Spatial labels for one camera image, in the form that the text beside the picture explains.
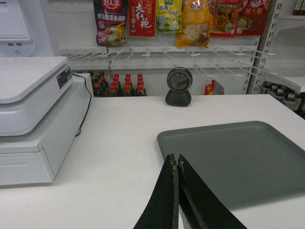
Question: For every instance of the small red packet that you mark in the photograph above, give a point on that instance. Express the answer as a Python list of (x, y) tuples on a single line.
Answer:
[(214, 88)]

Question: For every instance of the white cash drawer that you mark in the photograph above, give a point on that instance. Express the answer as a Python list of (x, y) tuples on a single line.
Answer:
[(36, 157)]

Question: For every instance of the black barcode scanner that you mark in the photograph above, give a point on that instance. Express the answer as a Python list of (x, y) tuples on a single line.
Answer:
[(179, 81)]

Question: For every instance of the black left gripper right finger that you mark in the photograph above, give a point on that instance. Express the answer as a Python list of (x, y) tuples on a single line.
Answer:
[(200, 206)]

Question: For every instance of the green yellow snack packet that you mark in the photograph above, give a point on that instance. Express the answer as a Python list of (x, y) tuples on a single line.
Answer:
[(169, 16)]

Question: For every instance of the red seasoning packet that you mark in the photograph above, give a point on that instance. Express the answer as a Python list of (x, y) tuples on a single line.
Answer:
[(141, 18)]

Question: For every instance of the purple snack packet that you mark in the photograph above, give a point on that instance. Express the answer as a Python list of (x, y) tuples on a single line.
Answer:
[(110, 18)]

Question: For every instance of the white customer display screen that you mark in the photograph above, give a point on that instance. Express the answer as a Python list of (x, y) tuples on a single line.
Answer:
[(27, 29)]

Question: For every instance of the red food packet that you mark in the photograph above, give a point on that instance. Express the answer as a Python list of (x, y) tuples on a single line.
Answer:
[(224, 17)]

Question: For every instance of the grey silver serving tray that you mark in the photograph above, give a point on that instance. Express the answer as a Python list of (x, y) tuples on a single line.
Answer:
[(244, 164)]

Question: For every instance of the red chili packet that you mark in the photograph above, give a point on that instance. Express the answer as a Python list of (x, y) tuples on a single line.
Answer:
[(251, 18)]

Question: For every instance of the white cash register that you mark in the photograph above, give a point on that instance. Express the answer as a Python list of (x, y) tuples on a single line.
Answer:
[(29, 87)]

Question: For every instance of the white checkout counter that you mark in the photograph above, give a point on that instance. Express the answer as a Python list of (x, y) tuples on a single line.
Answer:
[(111, 168)]

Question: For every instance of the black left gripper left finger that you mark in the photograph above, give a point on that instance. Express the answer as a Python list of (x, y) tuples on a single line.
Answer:
[(162, 210)]

